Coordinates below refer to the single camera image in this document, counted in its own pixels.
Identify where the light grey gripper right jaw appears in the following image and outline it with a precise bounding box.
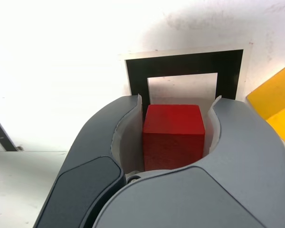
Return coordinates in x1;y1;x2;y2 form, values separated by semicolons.
92;94;285;228

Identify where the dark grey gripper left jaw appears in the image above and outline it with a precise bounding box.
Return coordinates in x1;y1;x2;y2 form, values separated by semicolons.
35;93;147;228

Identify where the red cube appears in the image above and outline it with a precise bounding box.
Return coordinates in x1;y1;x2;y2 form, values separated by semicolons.
142;104;206;172

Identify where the yellow cube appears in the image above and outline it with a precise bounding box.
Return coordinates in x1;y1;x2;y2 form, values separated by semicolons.
246;65;285;151

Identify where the black tape square outline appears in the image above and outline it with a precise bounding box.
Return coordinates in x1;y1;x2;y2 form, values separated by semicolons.
124;48;244;102

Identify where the black tape strip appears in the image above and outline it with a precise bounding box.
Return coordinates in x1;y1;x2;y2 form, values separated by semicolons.
0;108;18;152

